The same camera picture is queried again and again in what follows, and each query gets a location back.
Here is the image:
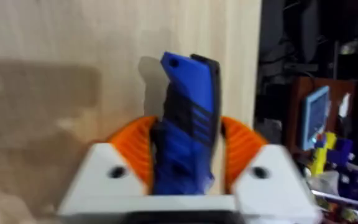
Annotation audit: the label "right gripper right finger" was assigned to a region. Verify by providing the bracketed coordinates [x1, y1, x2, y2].
[221, 115, 323, 218]

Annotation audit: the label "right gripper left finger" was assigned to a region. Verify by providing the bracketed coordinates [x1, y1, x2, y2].
[57, 115, 158, 214]

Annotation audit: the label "yellow purple toy blocks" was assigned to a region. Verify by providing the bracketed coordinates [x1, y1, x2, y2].
[309, 132, 354, 177]

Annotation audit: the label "light blue screen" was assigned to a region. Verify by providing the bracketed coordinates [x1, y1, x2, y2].
[301, 85, 331, 152]

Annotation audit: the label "brown wooden cabinet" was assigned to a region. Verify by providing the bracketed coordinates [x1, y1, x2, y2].
[286, 76, 358, 156]

